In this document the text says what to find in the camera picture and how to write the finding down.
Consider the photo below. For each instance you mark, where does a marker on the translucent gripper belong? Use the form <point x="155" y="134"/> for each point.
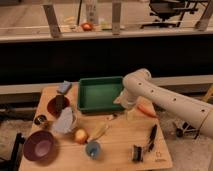
<point x="130" y="114"/>

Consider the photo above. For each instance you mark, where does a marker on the silver fork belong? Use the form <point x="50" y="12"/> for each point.
<point x="112" y="117"/>

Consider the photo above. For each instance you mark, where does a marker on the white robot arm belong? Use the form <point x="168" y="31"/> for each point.
<point x="196" y="113"/>

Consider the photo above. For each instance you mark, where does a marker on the small blue cup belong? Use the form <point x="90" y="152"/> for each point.
<point x="93" y="149"/>

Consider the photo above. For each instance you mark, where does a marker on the orange carrot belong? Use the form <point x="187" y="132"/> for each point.
<point x="145" y="111"/>

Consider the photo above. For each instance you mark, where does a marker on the yellow corn cob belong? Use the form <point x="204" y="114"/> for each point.
<point x="98" y="131"/>

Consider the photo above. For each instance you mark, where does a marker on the green plastic tray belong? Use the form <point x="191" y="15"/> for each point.
<point x="97" y="94"/>

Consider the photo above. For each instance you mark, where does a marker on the red yellow apple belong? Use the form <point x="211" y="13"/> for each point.
<point x="80" y="136"/>

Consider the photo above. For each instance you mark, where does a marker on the blue sponge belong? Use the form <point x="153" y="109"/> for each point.
<point x="64" y="87"/>

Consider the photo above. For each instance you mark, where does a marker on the black block on plate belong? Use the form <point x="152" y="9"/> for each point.
<point x="59" y="105"/>

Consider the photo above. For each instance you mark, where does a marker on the red plate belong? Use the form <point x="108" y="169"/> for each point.
<point x="51" y="106"/>

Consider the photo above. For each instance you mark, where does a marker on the small dark tin can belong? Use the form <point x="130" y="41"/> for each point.
<point x="41" y="121"/>

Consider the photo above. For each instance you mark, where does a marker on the red apple in background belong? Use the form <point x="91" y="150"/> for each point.
<point x="87" y="26"/>

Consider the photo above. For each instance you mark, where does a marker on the purple bowl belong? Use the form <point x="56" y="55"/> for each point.
<point x="38" y="145"/>

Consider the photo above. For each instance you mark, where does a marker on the black office chair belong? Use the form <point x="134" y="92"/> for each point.
<point x="171" y="12"/>

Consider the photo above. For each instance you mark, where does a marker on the black chair beside table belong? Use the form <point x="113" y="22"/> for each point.
<point x="10" y="164"/>

